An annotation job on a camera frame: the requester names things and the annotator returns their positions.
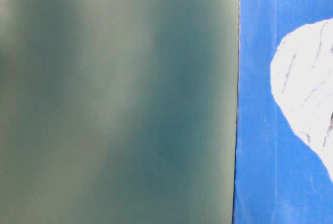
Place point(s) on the white striped towel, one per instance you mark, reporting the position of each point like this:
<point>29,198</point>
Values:
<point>301,85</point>

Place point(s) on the blurred grey-green panel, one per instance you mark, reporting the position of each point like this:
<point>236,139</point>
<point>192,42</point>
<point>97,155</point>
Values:
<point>118,111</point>

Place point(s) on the blue table cloth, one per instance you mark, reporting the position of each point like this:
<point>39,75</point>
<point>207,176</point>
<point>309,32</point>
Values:
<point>278,179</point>

